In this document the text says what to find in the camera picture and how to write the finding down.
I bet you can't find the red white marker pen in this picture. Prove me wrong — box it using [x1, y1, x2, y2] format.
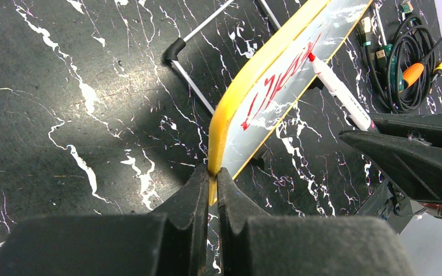
[308, 52, 378, 132]

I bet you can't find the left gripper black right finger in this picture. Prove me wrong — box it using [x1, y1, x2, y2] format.
[217, 168, 414, 275]

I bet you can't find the coiled black cable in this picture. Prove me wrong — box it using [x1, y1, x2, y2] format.
[358, 11, 442, 114]

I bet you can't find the orange green sensor plug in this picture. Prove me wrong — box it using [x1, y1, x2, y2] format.
[381, 44, 426, 93]

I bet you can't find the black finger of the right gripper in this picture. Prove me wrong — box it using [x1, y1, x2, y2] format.
[370, 113, 442, 148]
[339, 131, 442, 204]

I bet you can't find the metal whiteboard stand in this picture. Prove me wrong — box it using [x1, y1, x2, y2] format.
[164, 1, 289, 115]

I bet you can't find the yellow framed whiteboard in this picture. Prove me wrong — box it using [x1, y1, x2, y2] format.
[207, 1, 371, 205]

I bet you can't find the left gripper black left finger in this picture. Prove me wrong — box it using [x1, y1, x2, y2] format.
[0, 165, 209, 275]

